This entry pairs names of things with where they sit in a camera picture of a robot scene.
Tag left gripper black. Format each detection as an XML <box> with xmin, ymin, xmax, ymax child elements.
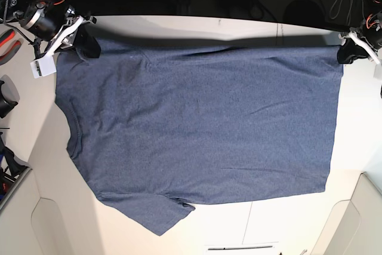
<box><xmin>337</xmin><ymin>13</ymin><xmax>381</xmax><ymax>64</ymax></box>

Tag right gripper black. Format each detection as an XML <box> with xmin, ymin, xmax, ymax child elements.
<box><xmin>19</xmin><ymin>5</ymin><xmax>101</xmax><ymax>59</ymax></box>

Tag blue grey t-shirt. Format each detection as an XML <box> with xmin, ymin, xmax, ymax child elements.
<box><xmin>56</xmin><ymin>39</ymin><xmax>343</xmax><ymax>236</ymax></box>

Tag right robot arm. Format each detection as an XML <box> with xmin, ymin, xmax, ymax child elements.
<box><xmin>1</xmin><ymin>0</ymin><xmax>101</xmax><ymax>59</ymax></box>

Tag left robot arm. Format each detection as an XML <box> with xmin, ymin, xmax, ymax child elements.
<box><xmin>337</xmin><ymin>0</ymin><xmax>381</xmax><ymax>64</ymax></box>

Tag black round object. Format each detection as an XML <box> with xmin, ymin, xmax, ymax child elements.
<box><xmin>1</xmin><ymin>75</ymin><xmax>20</xmax><ymax>119</ymax></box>

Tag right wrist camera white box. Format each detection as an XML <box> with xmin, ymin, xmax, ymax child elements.
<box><xmin>30</xmin><ymin>57</ymin><xmax>57</xmax><ymax>79</ymax></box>

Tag red handled pliers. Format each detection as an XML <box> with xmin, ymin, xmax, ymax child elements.
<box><xmin>0</xmin><ymin>28</ymin><xmax>24</xmax><ymax>66</ymax></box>

